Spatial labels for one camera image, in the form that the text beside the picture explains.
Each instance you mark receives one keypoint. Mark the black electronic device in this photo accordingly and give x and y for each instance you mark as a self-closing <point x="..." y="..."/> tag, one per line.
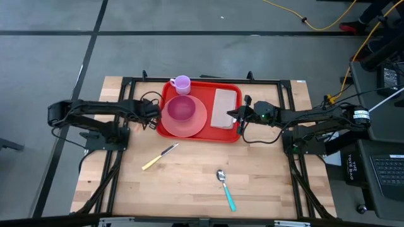
<point x="389" y="79"/>

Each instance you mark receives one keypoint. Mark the dark grey desk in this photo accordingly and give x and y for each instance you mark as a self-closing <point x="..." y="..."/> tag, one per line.
<point x="385" y="132"/>

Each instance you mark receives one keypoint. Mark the magenta plastic bowl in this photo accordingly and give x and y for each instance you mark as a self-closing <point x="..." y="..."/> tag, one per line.
<point x="181" y="108"/>

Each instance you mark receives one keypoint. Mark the lilac plastic mug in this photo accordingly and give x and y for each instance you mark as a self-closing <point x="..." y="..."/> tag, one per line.
<point x="182" y="84"/>

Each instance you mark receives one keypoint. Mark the person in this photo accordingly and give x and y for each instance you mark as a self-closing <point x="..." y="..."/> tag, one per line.
<point x="350" y="27"/>

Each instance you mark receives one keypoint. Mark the red plastic tray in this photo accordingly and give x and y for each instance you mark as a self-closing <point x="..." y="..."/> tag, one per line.
<point x="205" y="88"/>

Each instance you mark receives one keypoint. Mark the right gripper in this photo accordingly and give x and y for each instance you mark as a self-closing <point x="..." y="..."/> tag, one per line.
<point x="263" y="113"/>

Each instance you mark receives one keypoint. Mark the white rod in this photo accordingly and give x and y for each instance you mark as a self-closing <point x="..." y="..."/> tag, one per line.
<point x="386" y="100"/>

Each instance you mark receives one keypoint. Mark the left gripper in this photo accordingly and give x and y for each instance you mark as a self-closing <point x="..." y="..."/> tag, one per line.
<point x="145" y="110"/>

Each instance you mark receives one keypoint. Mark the black laptop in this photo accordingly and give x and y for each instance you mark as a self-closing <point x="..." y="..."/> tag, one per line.
<point x="389" y="173"/>

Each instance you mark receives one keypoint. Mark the black tote bag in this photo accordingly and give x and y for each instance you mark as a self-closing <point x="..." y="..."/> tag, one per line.
<point x="354" y="167"/>

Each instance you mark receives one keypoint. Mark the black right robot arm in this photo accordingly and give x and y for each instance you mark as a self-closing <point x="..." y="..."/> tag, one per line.
<point x="315" y="116"/>

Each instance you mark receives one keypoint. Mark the pink plastic plate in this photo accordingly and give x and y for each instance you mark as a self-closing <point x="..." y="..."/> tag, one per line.
<point x="184" y="129"/>

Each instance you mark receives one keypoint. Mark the beige cloth napkin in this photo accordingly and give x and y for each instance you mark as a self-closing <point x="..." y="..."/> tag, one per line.
<point x="223" y="108"/>

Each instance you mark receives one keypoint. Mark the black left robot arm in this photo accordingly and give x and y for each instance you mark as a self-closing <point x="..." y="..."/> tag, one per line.
<point x="94" y="108"/>

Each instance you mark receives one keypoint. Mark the black caster wheel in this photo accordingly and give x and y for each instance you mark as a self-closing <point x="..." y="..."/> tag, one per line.
<point x="361" y="209"/>

